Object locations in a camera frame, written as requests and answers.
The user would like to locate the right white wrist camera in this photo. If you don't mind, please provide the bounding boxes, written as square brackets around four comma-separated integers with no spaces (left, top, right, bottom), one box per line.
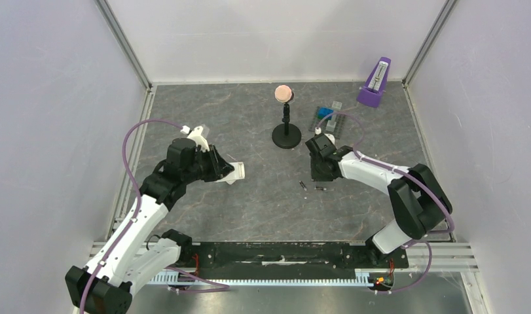
[314,127,336,144]

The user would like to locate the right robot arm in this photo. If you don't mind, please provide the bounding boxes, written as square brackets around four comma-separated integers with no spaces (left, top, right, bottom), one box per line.
[306,133,454,267]

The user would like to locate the grey building block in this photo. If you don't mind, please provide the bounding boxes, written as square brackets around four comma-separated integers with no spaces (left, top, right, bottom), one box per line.
[325,101,342,133]

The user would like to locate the white remote control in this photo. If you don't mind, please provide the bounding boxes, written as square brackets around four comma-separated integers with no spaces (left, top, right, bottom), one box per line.
[217,162,246,185]

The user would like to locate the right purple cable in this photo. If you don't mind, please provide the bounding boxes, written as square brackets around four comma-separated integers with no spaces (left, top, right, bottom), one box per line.
[317,111,456,294]

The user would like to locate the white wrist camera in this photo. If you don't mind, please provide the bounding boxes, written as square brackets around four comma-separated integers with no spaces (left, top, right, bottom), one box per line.
[181,124,210,152]
[314,127,336,144]

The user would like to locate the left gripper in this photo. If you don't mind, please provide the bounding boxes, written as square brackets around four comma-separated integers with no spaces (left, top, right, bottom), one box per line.
[183,144,234,184]

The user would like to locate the purple metronome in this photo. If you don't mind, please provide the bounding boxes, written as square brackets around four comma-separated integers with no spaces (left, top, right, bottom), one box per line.
[356,57,392,108]

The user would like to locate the blue building block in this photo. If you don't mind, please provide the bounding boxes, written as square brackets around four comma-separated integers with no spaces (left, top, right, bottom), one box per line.
[316,107,334,120]

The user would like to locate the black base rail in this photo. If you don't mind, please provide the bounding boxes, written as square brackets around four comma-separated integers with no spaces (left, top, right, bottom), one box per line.
[175,241,409,280]

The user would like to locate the purple cable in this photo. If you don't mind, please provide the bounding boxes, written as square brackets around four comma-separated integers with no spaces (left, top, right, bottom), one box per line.
[79,119,186,314]
[317,111,456,294]

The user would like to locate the white slotted cable duct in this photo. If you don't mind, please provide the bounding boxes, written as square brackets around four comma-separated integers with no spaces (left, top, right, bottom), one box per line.
[148,270,393,288]

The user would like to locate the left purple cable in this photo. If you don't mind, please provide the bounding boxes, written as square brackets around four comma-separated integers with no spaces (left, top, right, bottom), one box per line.
[79,119,186,314]

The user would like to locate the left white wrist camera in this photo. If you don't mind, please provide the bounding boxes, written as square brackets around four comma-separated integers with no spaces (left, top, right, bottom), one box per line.
[181,124,210,152]

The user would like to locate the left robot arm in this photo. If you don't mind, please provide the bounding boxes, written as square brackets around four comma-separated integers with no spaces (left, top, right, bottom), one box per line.
[65,135,245,313]

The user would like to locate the grey building block baseplate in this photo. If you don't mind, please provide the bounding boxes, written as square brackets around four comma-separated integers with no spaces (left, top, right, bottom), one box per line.
[308,107,346,139]

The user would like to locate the microphone on black stand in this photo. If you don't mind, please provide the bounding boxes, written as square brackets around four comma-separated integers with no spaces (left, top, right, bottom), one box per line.
[272,85,302,149]

